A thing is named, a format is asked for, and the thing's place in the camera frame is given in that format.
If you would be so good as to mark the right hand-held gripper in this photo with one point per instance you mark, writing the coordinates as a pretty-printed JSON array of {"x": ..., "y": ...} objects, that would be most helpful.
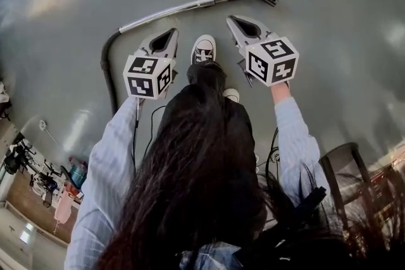
[{"x": 272, "y": 61}]

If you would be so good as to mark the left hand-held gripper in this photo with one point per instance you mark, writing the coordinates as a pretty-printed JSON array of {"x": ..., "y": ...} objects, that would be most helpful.
[{"x": 145, "y": 79}]

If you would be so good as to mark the silver vacuum tube with hose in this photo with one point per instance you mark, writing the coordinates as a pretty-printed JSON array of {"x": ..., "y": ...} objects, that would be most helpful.
[{"x": 174, "y": 8}]

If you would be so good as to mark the person's right forearm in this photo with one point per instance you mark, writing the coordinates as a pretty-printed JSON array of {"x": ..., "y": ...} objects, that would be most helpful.
[{"x": 291, "y": 123}]

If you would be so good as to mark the person's left forearm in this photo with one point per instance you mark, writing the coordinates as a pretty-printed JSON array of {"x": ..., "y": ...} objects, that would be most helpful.
[{"x": 117, "y": 132}]

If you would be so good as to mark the handheld tool with blue body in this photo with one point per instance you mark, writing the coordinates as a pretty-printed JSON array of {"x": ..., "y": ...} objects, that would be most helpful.
[{"x": 77, "y": 175}]

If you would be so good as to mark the person's left shoe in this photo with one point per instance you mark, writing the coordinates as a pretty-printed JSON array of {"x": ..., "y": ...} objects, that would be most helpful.
[{"x": 203, "y": 49}]

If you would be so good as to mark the person's shoe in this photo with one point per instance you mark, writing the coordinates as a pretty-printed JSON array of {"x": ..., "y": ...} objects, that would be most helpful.
[
  {"x": 231, "y": 95},
  {"x": 203, "y": 49}
]

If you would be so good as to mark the person's black trousers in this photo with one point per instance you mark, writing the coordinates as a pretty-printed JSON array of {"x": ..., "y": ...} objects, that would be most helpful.
[{"x": 205, "y": 76}]

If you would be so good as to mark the person's right shoe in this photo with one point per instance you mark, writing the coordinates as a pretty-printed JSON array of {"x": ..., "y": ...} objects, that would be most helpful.
[{"x": 231, "y": 95}]

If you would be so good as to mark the pink cloth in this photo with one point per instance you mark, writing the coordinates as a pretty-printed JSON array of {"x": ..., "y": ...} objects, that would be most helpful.
[{"x": 63, "y": 212}]

